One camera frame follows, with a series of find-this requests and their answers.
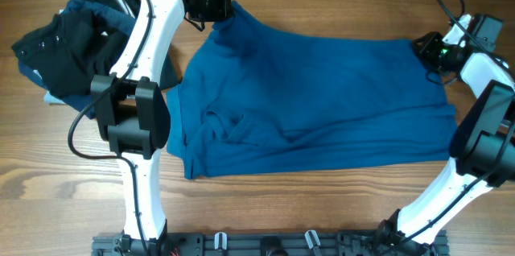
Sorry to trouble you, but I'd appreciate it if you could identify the blue polo shirt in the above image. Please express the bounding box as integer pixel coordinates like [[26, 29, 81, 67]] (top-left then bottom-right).
[[167, 4, 456, 180]]

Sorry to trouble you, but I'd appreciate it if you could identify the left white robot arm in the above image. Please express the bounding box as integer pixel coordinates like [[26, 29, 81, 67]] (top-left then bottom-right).
[[91, 0, 232, 255]]

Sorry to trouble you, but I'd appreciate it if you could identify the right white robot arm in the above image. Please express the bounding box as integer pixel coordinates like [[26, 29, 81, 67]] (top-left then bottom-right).
[[370, 14, 514, 255]]

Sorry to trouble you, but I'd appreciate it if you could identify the pile of dark clothes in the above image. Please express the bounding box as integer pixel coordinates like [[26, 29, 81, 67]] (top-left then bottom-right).
[[10, 0, 182, 120]]

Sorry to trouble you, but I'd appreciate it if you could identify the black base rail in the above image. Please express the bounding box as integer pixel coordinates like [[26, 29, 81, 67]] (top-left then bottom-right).
[[91, 229, 450, 256]]

